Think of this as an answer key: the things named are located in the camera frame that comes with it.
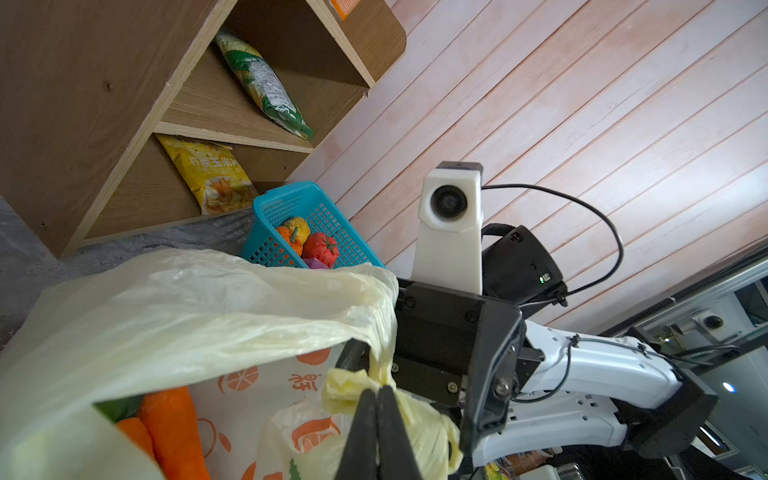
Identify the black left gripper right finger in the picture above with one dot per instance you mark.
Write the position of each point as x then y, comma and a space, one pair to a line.
396, 457

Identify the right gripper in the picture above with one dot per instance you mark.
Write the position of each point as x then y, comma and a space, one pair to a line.
464, 351

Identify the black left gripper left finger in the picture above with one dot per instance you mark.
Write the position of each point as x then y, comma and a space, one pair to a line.
358, 461

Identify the toy carrot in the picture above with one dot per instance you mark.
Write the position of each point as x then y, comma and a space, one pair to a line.
163, 424

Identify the orange toy pumpkin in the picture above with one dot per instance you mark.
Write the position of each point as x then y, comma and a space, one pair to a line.
290, 235

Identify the yellow plastic grocery bag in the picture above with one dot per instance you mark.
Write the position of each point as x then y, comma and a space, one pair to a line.
167, 319

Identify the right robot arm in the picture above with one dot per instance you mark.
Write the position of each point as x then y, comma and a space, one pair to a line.
588, 390

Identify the red toy tomato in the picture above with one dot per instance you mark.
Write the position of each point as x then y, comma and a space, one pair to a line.
322, 248

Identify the yellow toy pepper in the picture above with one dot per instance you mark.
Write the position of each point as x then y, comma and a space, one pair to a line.
302, 225

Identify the teal plastic basket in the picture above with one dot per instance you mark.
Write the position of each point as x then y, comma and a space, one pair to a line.
306, 200

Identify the yellow chips packet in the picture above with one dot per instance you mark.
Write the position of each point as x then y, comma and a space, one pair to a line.
211, 172

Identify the green snack packet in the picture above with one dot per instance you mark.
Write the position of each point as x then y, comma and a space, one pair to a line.
262, 84

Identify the orange soda can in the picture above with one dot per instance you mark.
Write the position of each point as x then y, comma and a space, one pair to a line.
343, 8

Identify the wooden shelf unit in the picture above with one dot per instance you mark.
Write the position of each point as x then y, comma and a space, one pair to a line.
88, 86

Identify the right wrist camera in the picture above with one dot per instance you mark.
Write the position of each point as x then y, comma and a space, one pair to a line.
448, 249

